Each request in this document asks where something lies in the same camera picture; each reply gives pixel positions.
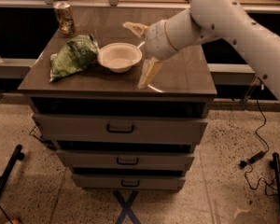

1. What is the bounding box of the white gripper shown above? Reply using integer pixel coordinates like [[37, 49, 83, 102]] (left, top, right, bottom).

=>
[[123, 20, 177, 89]]

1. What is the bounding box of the white paper bowl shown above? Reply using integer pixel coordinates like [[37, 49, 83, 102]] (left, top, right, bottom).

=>
[[98, 43, 142, 73]]

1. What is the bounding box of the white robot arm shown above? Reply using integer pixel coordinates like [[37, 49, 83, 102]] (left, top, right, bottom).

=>
[[123, 0, 280, 102]]

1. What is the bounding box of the green jalapeno chip bag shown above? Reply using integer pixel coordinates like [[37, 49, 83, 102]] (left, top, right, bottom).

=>
[[49, 35, 99, 82]]

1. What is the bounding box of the grey drawer cabinet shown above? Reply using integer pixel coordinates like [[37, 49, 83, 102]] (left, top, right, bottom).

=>
[[18, 7, 218, 192]]

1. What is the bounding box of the shiny metallic can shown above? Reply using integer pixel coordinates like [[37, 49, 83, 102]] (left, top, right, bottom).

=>
[[53, 1, 76, 37]]

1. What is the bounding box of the middle grey drawer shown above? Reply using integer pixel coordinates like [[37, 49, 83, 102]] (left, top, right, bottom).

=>
[[57, 149, 194, 171]]

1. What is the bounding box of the grey drawer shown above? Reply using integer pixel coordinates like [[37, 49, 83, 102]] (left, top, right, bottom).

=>
[[57, 149, 194, 171], [72, 174, 185, 190], [33, 114, 207, 145]]

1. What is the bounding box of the top grey drawer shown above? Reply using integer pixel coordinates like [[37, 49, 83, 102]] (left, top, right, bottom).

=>
[[33, 114, 207, 145]]

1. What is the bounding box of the bottom grey drawer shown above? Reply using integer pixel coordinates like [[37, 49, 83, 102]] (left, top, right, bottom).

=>
[[72, 174, 185, 190]]

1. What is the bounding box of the black left stand leg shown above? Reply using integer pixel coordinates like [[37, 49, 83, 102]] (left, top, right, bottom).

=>
[[0, 145, 24, 196]]

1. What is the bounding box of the black wire basket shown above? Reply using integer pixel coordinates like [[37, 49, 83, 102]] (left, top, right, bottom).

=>
[[29, 125, 56, 151]]

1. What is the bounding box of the black power cable with adapter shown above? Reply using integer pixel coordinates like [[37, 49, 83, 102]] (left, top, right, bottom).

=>
[[238, 77, 280, 198]]

